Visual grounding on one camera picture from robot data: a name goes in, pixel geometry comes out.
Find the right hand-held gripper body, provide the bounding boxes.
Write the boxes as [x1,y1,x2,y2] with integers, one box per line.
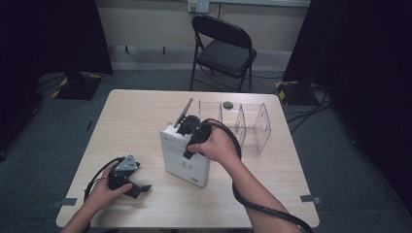
[173,97,213,147]

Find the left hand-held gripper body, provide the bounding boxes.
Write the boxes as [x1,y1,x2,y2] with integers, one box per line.
[107,154,137,190]

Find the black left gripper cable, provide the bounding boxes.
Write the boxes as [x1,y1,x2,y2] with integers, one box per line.
[83,156,126,204]

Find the white book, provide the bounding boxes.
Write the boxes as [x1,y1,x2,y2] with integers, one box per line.
[158,124,212,188]

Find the dark curtain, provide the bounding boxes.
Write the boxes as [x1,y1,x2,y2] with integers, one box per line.
[0,0,114,153]
[283,0,412,205]

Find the grey tape strip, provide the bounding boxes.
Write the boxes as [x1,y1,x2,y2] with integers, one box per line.
[299,194,323,205]
[51,197,79,209]

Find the clear acrylic organizer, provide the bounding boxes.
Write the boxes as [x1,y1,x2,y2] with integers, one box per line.
[197,99,272,156]

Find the white wall outlet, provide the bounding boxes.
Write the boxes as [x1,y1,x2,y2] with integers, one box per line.
[188,0,211,15]

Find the black floor cables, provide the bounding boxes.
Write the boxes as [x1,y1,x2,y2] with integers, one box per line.
[285,91,334,134]

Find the black folding chair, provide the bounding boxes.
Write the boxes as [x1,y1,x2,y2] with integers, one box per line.
[189,15,258,93]

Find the black stand base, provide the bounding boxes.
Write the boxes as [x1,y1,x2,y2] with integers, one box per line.
[275,79,328,107]
[51,71,104,101]

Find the person's left hand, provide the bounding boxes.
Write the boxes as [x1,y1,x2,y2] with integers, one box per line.
[83,160,134,213]

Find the person's right hand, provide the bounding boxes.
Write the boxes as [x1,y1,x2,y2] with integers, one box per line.
[187,124,242,169]

